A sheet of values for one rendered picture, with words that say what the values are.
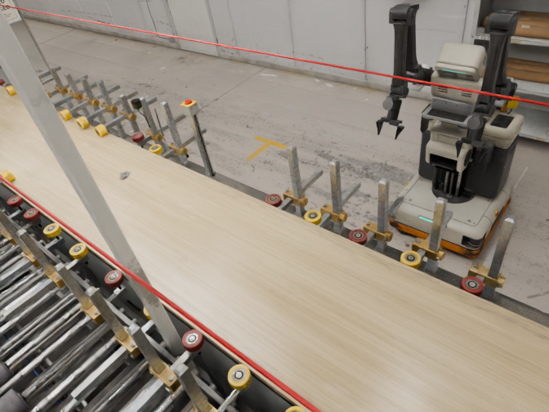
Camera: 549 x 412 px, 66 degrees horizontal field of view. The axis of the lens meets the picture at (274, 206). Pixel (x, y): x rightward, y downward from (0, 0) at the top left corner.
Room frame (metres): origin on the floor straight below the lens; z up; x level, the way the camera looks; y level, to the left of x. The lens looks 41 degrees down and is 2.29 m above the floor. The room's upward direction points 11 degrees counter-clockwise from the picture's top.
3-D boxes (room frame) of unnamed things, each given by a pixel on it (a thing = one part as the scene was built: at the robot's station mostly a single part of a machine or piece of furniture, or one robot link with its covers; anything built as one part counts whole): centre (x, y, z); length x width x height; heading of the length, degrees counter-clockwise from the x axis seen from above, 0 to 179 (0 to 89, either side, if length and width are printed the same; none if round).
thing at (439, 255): (1.20, -0.63, 0.82); 0.14 x 0.06 x 0.05; 43
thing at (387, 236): (1.38, -0.46, 0.81); 0.14 x 0.06 x 0.05; 43
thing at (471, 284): (0.93, -0.68, 0.85); 0.08 x 0.08 x 0.11
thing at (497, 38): (1.64, -1.04, 1.40); 0.11 x 0.06 x 0.43; 43
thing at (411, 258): (1.11, -0.51, 0.85); 0.08 x 0.08 x 0.11
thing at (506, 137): (2.18, -1.31, 0.59); 0.55 x 0.34 x 0.83; 43
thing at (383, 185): (1.37, -0.48, 0.89); 0.04 x 0.04 x 0.48; 43
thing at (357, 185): (1.61, -0.32, 0.81); 0.43 x 0.03 x 0.04; 133
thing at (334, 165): (1.55, -0.31, 0.91); 0.04 x 0.04 x 0.48; 43
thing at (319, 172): (1.79, -0.15, 0.80); 0.43 x 0.03 x 0.04; 133
